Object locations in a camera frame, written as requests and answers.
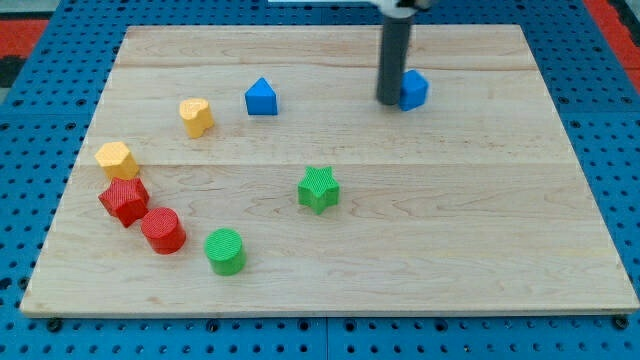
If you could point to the blue triangle block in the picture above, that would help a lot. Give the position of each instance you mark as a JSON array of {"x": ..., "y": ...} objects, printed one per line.
[{"x": 261, "y": 99}]

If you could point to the blue cube block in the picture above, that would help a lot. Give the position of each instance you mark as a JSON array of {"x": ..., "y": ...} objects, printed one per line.
[{"x": 414, "y": 90}]

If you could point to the green star block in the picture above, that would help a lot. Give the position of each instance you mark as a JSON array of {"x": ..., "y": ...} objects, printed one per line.
[{"x": 318, "y": 189}]

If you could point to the wooden board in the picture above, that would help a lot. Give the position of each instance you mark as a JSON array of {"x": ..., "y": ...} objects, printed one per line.
[{"x": 472, "y": 205}]

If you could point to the green cylinder block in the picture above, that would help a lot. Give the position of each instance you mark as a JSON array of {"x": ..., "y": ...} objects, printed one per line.
[{"x": 225, "y": 251}]

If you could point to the yellow heart block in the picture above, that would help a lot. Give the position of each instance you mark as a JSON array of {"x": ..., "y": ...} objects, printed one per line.
[{"x": 196, "y": 116}]

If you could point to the red cylinder block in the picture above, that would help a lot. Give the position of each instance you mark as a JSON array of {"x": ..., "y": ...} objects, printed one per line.
[{"x": 163, "y": 230}]

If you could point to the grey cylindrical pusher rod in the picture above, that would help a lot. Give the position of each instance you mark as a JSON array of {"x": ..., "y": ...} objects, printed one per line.
[{"x": 395, "y": 36}]

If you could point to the red star block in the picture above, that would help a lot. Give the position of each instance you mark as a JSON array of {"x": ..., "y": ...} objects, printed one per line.
[{"x": 125, "y": 200}]

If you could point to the yellow hexagon block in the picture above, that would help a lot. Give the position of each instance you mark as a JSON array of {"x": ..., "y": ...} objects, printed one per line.
[{"x": 117, "y": 161}]

